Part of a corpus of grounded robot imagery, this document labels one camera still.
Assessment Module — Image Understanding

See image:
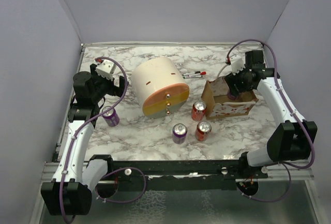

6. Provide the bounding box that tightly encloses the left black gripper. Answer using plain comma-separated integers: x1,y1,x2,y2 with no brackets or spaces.
91,64,128,102

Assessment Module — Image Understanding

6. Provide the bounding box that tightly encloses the purple can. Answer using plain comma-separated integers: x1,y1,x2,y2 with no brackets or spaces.
172,123,187,144
227,92,237,100
102,106,120,127

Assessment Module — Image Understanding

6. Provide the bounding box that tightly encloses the red can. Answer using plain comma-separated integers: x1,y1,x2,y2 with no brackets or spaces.
191,100,206,121
194,121,212,141

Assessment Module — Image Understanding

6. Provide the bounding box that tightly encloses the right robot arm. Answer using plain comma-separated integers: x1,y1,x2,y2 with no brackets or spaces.
224,50,318,178

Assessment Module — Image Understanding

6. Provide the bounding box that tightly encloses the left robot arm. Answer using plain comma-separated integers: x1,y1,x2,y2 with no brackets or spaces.
40,57,128,217

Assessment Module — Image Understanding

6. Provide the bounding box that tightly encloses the cream cylindrical container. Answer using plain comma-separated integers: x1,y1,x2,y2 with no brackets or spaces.
130,57,190,118

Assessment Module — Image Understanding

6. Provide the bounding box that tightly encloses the red capped marker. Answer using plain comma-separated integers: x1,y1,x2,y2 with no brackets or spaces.
183,71,206,79

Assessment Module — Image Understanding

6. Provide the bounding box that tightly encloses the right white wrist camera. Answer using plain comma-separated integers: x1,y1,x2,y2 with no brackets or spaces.
227,54,245,75

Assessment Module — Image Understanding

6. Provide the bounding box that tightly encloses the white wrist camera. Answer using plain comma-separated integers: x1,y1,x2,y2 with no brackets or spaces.
95,59,116,81
227,54,245,75

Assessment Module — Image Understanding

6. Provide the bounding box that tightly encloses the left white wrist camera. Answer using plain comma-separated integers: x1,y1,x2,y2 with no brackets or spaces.
95,59,116,81

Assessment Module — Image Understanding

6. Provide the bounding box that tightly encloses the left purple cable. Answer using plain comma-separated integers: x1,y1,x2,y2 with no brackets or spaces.
59,57,129,223

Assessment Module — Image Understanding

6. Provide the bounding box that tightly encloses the purple cable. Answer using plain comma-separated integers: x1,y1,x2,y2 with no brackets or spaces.
59,57,129,223
226,39,317,203

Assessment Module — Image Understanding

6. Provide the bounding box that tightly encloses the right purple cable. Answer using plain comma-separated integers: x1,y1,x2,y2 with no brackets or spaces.
226,39,317,203

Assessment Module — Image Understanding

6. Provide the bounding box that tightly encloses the black base frame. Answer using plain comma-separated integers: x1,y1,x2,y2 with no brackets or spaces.
90,155,267,191

